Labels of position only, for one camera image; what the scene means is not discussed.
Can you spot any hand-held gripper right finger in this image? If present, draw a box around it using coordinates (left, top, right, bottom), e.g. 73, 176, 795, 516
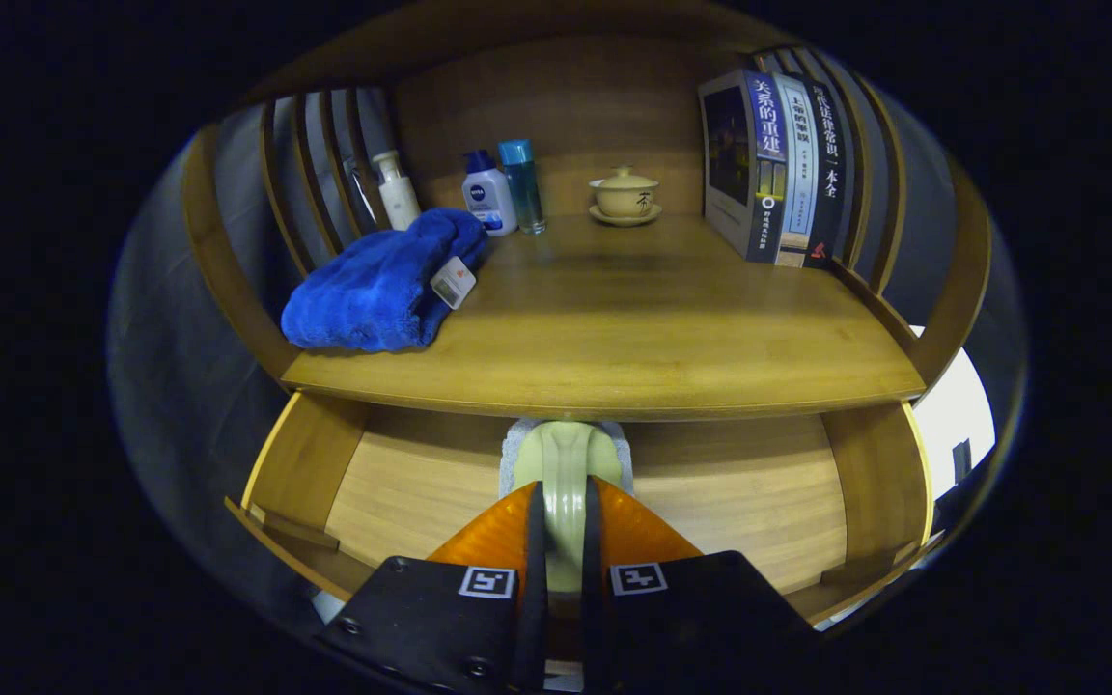
580, 475, 827, 694

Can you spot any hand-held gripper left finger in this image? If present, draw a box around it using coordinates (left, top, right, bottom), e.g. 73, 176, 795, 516
315, 480, 549, 694

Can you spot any green handled scrub brush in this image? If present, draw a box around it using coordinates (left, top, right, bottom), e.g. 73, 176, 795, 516
498, 417, 634, 595

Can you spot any wooden drawer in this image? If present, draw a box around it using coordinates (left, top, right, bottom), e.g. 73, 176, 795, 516
225, 391, 945, 628

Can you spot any wooden countertop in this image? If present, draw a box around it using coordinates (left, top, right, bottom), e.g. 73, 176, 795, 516
281, 212, 926, 422

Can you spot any white drawer cabinet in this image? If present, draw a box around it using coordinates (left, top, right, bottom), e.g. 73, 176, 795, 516
908, 326, 997, 503

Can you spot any brown wooden cabinet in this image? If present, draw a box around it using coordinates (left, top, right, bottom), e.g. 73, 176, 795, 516
180, 0, 993, 628

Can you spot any folded blue towel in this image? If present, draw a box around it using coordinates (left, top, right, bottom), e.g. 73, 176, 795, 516
281, 208, 489, 352

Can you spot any white bottle blue cap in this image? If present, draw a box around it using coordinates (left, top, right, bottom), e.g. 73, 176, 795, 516
461, 149, 519, 237

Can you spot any teal clear bottle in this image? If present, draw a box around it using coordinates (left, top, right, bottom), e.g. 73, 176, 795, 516
498, 139, 547, 236

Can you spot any beige lidded teacup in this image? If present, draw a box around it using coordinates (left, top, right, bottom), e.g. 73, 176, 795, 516
588, 166, 663, 228

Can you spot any white pump bottle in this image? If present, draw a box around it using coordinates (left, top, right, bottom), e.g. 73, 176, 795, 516
372, 150, 422, 231

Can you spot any blue spine book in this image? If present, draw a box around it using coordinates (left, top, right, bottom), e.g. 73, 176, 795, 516
698, 68, 791, 264

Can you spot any white spine book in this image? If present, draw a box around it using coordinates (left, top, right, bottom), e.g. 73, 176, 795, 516
770, 72, 820, 268

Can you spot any black spine book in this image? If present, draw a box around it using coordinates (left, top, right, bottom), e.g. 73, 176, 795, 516
802, 77, 848, 270

